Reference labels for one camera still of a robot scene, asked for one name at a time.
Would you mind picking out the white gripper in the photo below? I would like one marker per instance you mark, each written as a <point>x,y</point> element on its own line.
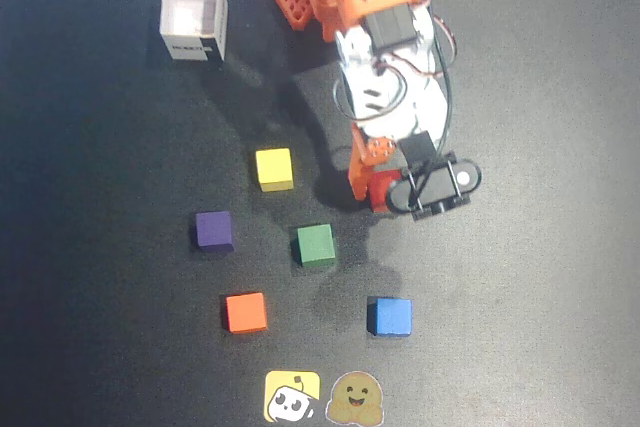
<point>378,151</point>

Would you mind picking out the green cube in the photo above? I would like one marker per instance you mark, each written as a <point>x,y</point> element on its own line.
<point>315,244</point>

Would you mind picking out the red cube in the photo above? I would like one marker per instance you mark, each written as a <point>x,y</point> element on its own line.
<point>381,192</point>

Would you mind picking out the yellow cube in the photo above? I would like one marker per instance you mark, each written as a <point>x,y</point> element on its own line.
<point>274,169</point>

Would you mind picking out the blue cube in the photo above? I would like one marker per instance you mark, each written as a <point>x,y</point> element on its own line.
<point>392,316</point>

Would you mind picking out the purple cube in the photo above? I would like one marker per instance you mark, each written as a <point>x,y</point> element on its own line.
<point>214,231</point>

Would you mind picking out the orange cube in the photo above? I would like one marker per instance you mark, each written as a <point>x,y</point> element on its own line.
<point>245,312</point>

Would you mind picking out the black table mat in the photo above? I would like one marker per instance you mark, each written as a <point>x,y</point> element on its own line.
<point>500,297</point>

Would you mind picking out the hugging face emoji sticker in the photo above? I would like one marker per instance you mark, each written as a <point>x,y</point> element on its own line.
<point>355,399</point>

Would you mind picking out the white open cardboard box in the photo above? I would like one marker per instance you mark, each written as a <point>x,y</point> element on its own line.
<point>192,12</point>

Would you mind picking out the yellow robot face sticker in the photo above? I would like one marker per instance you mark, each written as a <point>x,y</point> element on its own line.
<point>292,397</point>

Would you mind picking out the black oval wrist camera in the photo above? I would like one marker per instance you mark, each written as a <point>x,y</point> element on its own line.
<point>440,187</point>

